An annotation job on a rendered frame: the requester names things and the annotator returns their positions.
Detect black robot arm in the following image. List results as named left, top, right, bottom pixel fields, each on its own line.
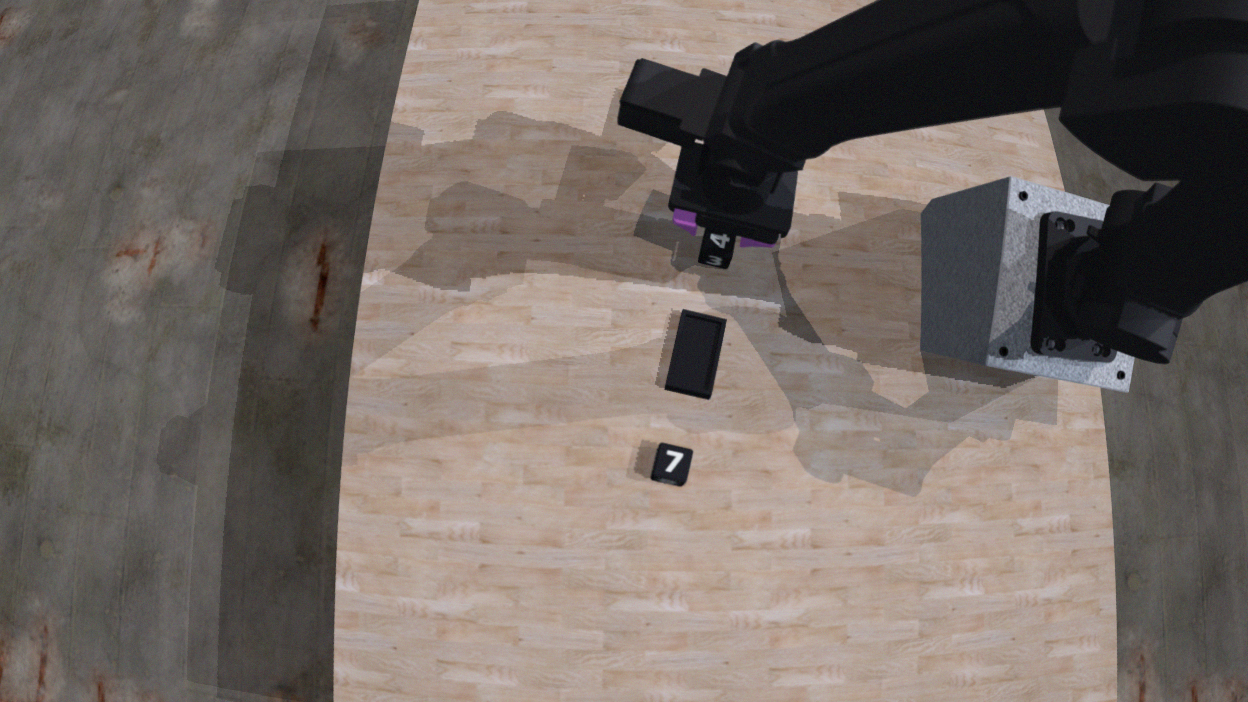
left=617, top=0, right=1248, bottom=363

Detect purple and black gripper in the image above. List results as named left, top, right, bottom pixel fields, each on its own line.
left=668, top=142, right=797, bottom=249

